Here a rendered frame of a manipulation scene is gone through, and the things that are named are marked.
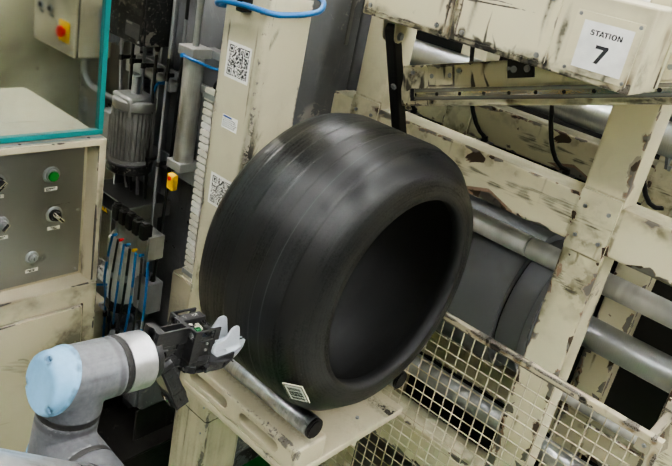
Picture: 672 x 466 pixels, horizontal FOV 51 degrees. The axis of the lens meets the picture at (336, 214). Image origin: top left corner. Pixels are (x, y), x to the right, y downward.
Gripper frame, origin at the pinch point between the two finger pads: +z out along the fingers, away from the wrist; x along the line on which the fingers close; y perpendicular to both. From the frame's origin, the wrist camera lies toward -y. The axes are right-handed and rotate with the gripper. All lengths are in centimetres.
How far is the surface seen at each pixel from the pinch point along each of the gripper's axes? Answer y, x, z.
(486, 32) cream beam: 63, -5, 39
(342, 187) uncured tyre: 32.3, -6.4, 8.2
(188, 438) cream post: -54, 33, 28
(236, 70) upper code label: 42, 34, 16
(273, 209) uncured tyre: 25.0, 2.0, 2.3
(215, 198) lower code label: 12.7, 34.8, 19.3
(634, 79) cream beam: 62, -35, 40
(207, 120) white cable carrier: 28, 42, 18
